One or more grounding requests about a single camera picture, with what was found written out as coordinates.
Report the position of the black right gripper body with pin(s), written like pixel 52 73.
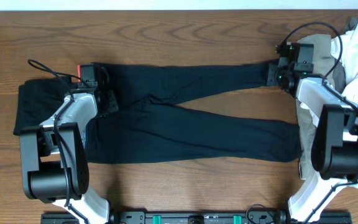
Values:
pixel 276 75

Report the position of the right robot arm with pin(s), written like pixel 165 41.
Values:
pixel 334 152

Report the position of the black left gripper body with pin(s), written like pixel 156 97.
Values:
pixel 109 101

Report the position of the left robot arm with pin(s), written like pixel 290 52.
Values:
pixel 53 159

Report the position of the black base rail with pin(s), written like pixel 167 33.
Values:
pixel 252 215

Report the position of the grey garment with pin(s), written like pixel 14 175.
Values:
pixel 345 49

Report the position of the black leggings with red waistband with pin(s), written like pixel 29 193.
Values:
pixel 151 126

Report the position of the khaki beige garment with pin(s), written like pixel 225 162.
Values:
pixel 323 62

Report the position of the folded black garment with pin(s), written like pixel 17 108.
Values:
pixel 38 99

